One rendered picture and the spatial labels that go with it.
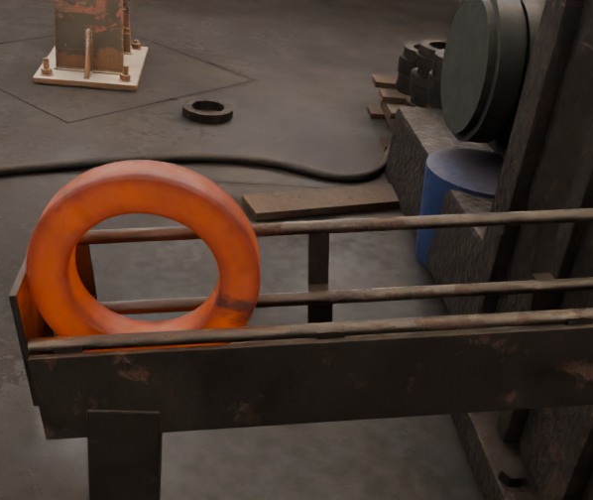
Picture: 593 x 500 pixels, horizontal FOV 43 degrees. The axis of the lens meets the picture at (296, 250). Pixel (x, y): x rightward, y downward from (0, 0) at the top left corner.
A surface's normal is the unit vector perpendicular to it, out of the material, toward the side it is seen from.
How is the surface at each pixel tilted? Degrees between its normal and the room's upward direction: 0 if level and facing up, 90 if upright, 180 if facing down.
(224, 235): 90
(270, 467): 0
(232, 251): 90
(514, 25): 45
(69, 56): 90
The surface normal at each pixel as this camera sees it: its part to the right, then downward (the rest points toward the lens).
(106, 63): 0.08, 0.50
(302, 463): 0.11, -0.87
